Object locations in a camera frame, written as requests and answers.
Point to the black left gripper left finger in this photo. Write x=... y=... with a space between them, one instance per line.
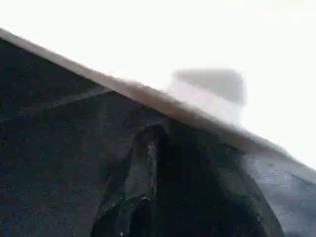
x=133 y=197

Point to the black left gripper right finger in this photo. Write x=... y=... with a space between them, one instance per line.
x=209 y=202

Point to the white plastic table top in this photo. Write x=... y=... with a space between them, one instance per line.
x=172 y=37

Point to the black mat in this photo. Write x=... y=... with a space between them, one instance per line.
x=49 y=148

